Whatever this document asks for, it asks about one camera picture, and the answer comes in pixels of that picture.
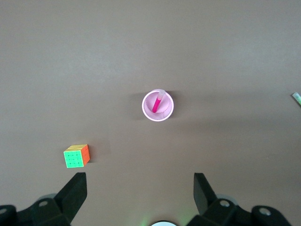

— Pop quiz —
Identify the colourful puzzle cube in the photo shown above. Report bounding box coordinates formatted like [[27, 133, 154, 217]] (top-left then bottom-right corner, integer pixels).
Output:
[[63, 144, 90, 169]]

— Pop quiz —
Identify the green marker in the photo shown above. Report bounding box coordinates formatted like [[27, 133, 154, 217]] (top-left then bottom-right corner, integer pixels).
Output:
[[291, 92, 301, 106]]

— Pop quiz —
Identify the pink marker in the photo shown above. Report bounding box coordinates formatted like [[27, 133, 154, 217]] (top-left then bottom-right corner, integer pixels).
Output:
[[152, 90, 165, 113]]

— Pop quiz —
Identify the pink mesh cup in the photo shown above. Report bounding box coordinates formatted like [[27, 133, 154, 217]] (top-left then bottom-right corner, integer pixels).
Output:
[[142, 89, 175, 122]]

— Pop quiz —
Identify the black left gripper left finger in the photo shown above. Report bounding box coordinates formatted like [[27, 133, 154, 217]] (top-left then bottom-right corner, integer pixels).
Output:
[[17, 172, 87, 226]]

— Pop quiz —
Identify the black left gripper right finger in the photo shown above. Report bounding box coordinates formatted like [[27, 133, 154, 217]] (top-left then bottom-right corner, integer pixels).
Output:
[[188, 173, 253, 226]]

